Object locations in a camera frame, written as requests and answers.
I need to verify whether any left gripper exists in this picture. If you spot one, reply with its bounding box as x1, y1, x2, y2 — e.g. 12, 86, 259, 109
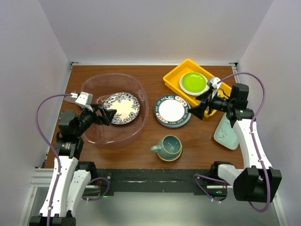
74, 104, 116, 137

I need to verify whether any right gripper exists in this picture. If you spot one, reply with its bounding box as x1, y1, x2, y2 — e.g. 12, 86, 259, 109
188, 88, 233, 120

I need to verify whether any blue floral plate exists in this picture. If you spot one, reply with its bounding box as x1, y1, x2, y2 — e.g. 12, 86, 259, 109
103, 92, 140, 125

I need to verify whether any green rimmed lettered plate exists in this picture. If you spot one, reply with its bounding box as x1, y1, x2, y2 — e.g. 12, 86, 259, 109
154, 94, 191, 122

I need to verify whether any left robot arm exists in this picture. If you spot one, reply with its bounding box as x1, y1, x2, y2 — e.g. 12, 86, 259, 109
29, 105, 117, 226

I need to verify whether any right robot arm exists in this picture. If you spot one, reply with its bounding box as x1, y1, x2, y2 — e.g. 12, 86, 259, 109
188, 83, 282, 203

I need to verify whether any clear plastic bin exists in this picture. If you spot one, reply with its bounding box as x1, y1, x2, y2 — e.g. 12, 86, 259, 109
81, 73, 149, 148

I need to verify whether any pale blue rimmed plate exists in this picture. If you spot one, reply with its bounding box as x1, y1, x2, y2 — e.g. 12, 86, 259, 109
179, 75, 209, 96

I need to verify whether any watermelon pattern plate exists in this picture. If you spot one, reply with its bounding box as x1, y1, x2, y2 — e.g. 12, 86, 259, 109
158, 118, 190, 129

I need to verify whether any lime green plate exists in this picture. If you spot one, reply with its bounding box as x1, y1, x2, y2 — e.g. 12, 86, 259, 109
181, 72, 207, 93

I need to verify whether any grey triangular marker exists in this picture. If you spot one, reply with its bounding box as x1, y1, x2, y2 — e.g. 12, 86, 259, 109
63, 91, 79, 104

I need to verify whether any yellow plastic tray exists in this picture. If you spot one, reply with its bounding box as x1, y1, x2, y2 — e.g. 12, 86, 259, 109
163, 58, 232, 118

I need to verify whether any pale green rectangular dish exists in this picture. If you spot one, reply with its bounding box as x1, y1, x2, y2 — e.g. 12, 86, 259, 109
214, 113, 239, 150

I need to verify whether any teal glazed mug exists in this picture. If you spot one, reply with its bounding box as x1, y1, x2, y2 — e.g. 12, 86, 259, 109
150, 135, 182, 158

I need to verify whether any yellow rimmed dark bowl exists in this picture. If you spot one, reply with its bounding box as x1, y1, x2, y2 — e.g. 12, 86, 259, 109
157, 150, 183, 163

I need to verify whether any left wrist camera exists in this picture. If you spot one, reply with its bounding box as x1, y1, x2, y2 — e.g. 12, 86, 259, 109
71, 92, 93, 111

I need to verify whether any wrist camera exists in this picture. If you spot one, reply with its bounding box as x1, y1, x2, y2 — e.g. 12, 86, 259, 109
71, 92, 93, 111
207, 76, 222, 90

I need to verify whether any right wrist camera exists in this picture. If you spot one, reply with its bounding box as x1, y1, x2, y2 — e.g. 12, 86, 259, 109
207, 76, 222, 90

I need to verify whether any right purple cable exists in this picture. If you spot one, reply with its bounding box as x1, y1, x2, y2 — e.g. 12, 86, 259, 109
194, 72, 271, 212

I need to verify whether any purple cable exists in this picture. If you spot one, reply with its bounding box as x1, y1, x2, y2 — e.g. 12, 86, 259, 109
194, 72, 271, 212
34, 93, 72, 226

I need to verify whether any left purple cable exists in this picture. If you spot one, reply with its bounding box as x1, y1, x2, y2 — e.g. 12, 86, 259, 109
34, 93, 72, 226

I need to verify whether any aluminium frame rail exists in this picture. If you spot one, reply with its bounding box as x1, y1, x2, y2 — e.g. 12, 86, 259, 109
17, 169, 53, 226

